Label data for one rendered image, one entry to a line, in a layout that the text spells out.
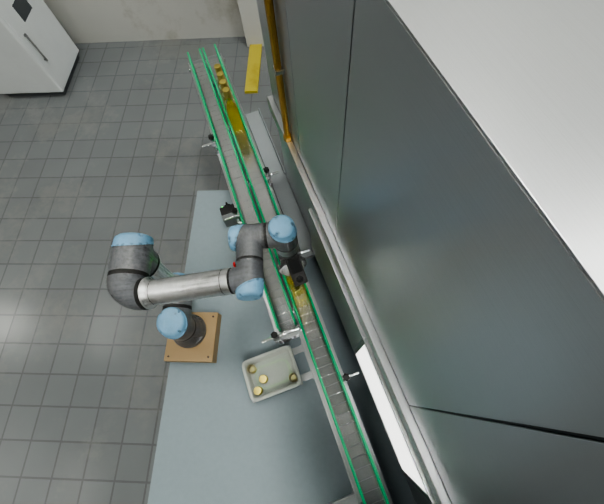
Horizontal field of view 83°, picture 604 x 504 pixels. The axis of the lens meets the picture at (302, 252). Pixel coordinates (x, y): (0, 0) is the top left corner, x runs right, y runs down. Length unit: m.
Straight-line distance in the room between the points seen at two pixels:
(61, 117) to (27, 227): 1.16
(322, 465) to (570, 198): 1.45
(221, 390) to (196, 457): 0.27
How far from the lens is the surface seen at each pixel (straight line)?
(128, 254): 1.13
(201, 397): 1.69
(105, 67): 4.39
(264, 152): 1.92
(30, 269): 3.37
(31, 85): 4.36
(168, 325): 1.47
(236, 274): 0.93
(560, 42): 0.43
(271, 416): 1.63
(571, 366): 0.36
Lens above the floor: 2.36
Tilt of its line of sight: 68 degrees down
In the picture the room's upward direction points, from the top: 9 degrees counter-clockwise
